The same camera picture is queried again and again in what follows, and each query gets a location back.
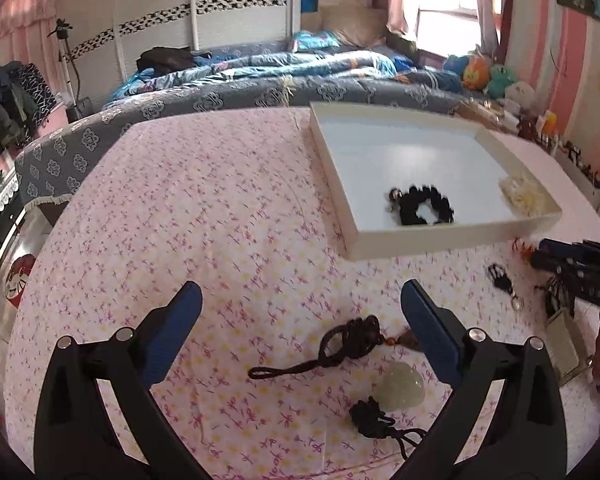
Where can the brown figurine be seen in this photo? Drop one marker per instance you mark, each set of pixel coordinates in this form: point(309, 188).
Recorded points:
point(528, 129)

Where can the clothes rack with jackets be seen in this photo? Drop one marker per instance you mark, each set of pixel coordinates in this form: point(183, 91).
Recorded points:
point(15, 100)

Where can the orange bottle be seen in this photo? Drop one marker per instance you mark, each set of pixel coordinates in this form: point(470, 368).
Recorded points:
point(549, 122)

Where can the bed with grey patterned cover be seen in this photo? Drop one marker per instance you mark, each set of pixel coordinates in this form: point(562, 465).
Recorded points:
point(230, 92)

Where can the black tripod stand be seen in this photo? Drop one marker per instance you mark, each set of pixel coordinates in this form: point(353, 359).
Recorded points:
point(66, 60)

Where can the blue cartoon pillow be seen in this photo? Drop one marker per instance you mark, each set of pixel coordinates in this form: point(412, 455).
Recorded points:
point(315, 40)

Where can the white shallow tray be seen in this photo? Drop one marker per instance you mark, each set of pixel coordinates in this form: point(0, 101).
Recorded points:
point(405, 160)

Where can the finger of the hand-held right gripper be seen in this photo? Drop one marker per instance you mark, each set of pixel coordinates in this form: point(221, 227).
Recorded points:
point(560, 246)
point(580, 277)

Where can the window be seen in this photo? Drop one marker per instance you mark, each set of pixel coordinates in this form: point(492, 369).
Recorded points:
point(445, 25)

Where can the orange plush toy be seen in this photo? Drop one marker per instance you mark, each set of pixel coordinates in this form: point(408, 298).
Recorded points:
point(476, 72)

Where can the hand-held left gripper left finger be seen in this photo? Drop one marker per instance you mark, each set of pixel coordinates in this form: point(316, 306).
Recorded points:
point(180, 325)

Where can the white plush toy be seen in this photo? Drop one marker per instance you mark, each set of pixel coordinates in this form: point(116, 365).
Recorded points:
point(519, 92)

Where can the jade charm with black tassel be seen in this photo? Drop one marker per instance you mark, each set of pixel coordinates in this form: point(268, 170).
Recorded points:
point(402, 385)

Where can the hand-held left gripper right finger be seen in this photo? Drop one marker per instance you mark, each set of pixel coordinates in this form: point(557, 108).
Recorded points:
point(427, 335)

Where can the cream flower hair accessory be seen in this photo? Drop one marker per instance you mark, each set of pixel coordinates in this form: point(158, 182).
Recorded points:
point(522, 195)

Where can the blue patterned quilt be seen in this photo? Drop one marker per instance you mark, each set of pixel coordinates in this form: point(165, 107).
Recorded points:
point(280, 67)

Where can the beige pillow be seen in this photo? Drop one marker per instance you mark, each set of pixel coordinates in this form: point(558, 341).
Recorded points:
point(350, 25)

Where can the blue plush toy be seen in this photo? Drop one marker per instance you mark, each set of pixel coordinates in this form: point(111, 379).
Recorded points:
point(454, 65)

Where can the red knot charm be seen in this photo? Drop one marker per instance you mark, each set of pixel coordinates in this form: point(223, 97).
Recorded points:
point(525, 249)

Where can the green plush toy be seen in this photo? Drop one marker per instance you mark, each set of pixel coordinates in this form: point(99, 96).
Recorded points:
point(500, 80)

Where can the white sliding door wardrobe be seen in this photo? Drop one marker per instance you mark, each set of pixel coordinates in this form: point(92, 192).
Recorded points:
point(180, 10)

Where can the black cabinet with lace cover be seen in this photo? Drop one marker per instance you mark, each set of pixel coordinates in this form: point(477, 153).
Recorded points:
point(0, 230)

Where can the dark clothing pile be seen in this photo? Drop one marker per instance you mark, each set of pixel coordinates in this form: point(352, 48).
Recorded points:
point(167, 58)

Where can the round cat face stool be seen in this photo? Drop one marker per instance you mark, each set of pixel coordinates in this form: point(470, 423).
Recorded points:
point(20, 280)

